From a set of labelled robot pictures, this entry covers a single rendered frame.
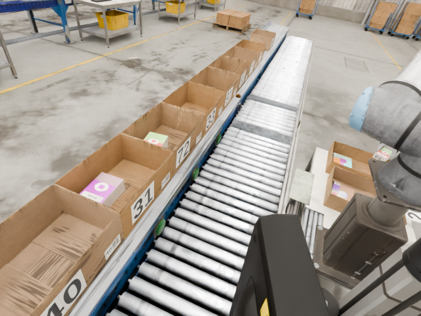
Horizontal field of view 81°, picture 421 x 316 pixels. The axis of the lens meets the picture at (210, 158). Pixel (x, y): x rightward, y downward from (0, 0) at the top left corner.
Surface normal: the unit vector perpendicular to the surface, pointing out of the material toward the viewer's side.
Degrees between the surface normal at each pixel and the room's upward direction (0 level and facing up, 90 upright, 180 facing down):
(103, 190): 0
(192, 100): 90
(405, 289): 90
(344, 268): 90
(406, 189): 74
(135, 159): 89
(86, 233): 0
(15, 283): 1
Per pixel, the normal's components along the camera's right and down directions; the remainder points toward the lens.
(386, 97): -0.34, -0.50
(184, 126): -0.36, 0.55
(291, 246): 0.06, -0.77
